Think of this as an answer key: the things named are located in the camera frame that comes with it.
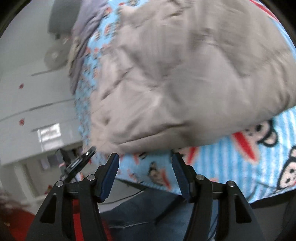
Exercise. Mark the person's blue jeans leg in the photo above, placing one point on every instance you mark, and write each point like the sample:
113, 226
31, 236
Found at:
150, 213

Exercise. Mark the purple duvet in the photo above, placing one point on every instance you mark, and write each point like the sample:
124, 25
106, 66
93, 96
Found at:
79, 69

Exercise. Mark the blue monkey printed blanket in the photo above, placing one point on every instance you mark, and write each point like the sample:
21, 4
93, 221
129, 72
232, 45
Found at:
231, 166

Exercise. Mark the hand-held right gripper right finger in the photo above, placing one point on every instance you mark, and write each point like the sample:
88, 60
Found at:
182, 178

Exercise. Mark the cream folded garment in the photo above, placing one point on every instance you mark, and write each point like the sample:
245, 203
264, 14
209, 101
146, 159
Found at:
74, 52

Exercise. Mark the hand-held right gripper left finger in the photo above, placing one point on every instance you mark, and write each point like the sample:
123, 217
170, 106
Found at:
109, 178

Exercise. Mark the white wardrobe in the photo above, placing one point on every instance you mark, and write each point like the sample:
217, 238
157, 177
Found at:
34, 97

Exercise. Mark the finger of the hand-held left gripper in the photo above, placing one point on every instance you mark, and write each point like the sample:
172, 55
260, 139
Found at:
79, 162

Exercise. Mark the beige quilted puffer jacket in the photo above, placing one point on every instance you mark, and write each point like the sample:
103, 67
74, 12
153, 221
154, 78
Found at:
185, 81

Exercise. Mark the white standing fan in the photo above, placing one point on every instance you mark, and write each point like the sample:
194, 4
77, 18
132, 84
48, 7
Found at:
55, 56

